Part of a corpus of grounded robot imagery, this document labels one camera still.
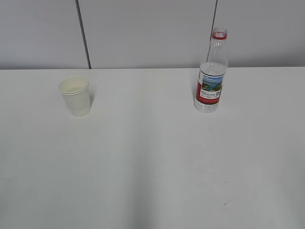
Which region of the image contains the clear plastic water bottle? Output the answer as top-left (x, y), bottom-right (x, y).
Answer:
top-left (194, 27), bottom-right (228, 114)

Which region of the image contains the white paper cup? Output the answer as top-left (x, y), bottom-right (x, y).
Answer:
top-left (58, 76), bottom-right (91, 117)

